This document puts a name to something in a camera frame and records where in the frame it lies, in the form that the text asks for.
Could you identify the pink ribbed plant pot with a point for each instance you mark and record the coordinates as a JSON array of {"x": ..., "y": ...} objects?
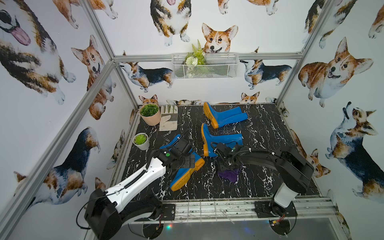
[{"x": 154, "y": 120}]

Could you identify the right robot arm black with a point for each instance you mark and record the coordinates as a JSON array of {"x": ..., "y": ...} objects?
[{"x": 296, "y": 172}]

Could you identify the green plant in pink pot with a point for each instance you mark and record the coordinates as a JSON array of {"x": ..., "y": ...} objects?
[{"x": 149, "y": 110}]

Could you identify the fern and white flower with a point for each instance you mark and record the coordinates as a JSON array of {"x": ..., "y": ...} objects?
[{"x": 195, "y": 61}]

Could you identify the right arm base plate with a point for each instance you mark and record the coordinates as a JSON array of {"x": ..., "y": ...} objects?
[{"x": 270, "y": 209}]

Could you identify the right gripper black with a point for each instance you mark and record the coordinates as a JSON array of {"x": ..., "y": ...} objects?
[{"x": 220, "y": 165}]

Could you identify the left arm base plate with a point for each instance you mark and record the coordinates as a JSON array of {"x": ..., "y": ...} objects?
[{"x": 165, "y": 212}]

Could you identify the small white plant pot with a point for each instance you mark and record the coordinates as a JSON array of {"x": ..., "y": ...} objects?
[{"x": 145, "y": 146}]

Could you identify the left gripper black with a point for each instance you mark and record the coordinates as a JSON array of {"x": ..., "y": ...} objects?
[{"x": 186, "y": 154}]

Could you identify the blue rubber boot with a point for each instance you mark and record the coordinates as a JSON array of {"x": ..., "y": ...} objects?
[
  {"x": 182, "y": 176},
  {"x": 220, "y": 119},
  {"x": 210, "y": 141}
]

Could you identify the green plant in white pot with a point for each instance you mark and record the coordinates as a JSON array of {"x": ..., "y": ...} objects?
[{"x": 140, "y": 139}]

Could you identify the white wire wall basket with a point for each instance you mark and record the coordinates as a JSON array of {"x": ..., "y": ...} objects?
[{"x": 219, "y": 66}]

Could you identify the white grey work glove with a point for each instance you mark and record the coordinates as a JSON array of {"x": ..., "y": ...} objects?
[{"x": 169, "y": 118}]

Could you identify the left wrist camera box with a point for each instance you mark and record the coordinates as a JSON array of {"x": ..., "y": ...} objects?
[{"x": 184, "y": 146}]

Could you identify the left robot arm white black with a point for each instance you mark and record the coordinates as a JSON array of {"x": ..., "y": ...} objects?
[{"x": 107, "y": 211}]

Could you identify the purple cloth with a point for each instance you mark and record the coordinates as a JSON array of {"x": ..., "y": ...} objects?
[{"x": 230, "y": 175}]

